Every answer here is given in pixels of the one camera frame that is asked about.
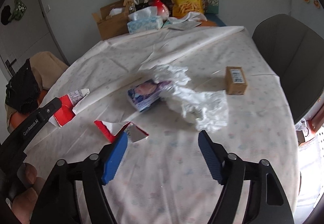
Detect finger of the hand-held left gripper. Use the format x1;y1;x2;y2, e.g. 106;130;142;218
35;98;63;123

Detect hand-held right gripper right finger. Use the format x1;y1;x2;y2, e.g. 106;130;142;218
198;131;295;224

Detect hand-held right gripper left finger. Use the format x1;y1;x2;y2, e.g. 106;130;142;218
32;132;128;224

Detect red white carton piece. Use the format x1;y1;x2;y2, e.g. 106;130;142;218
52;88;90;128

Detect red carton piece silver inside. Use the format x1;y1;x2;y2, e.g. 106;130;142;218
94;120;150;144

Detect white plastic sheet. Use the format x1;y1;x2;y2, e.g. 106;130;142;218
166;85;229;134

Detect small brown cardboard box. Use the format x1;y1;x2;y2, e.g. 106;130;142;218
225;66;248;95

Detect person's left hand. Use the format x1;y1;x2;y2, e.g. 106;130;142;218
10;163;45;218

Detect black lace cloth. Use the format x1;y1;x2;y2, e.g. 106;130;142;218
5;59;45;114

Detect tan chair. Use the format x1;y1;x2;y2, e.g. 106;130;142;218
6;51;70;133

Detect grey door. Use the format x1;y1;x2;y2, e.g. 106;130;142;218
0;0;70;83

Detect orange white box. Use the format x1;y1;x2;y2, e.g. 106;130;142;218
296;123;317;147

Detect black hanging ornament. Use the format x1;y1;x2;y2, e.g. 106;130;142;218
1;5;13;24

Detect open brown cardboard box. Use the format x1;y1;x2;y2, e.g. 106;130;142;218
92;0;137;41

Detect green hanging ornament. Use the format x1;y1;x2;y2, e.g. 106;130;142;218
13;0;28;20

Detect pale blue tissue box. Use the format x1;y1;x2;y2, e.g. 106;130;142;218
127;7;164;35

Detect flat printed sachet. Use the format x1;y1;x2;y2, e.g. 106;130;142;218
163;21;203;30

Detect grey upholstered chair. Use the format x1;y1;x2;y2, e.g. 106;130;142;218
252;14;324;123

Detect blue table mat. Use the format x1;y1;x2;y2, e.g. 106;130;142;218
205;13;227;27

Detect dark utensil holder with sticks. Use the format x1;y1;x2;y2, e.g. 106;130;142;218
135;0;153;12

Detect white crumpled wrapper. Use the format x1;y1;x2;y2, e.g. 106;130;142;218
168;12;208;27

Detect red white round bottle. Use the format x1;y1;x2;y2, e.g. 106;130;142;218
149;0;170;20

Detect dark door handle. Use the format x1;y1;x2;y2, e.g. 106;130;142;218
5;59;16;75

